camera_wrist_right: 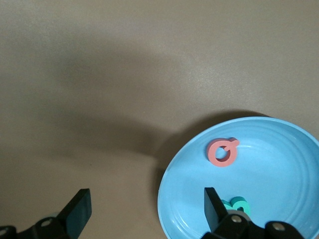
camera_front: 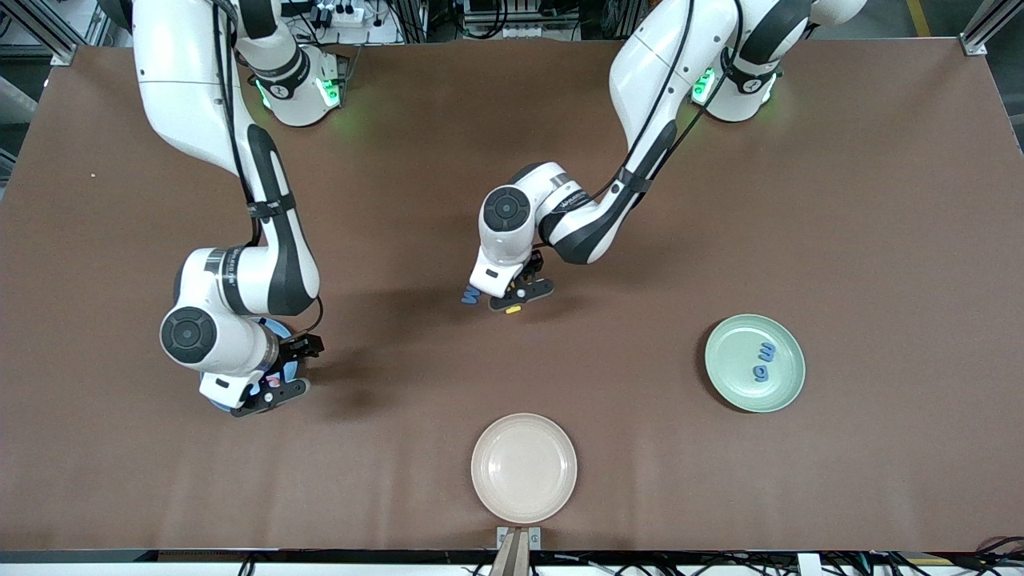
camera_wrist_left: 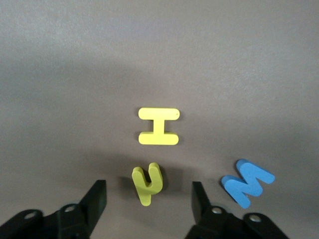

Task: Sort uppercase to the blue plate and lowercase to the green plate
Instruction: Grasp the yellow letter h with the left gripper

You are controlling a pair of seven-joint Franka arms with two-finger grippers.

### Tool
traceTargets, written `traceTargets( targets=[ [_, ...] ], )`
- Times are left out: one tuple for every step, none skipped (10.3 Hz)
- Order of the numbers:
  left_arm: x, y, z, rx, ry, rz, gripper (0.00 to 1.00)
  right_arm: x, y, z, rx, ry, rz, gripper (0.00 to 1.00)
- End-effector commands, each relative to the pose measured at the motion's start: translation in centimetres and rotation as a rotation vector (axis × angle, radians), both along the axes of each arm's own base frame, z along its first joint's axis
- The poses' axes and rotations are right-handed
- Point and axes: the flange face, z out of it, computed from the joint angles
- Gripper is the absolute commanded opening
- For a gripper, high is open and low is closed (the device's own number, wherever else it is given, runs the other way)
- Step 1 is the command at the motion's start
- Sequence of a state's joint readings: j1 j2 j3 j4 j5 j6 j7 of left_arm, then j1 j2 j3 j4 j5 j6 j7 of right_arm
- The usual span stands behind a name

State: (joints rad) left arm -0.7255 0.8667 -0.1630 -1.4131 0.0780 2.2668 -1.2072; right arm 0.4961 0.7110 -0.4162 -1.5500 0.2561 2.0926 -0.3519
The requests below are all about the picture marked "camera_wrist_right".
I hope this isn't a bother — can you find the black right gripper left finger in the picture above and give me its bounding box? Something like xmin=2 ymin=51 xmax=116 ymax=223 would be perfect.
xmin=0 ymin=188 xmax=92 ymax=239

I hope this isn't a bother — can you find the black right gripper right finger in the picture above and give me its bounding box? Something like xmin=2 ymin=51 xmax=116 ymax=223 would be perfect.
xmin=200 ymin=186 xmax=306 ymax=239

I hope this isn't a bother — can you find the teal foam letter R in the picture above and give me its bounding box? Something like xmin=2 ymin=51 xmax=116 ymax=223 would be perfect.
xmin=220 ymin=196 xmax=251 ymax=215

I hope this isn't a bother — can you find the red foam letter Q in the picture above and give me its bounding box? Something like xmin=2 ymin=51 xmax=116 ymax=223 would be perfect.
xmin=206 ymin=137 xmax=240 ymax=168

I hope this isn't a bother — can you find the blue plastic plate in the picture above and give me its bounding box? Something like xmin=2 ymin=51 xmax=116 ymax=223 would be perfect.
xmin=157 ymin=116 xmax=319 ymax=239

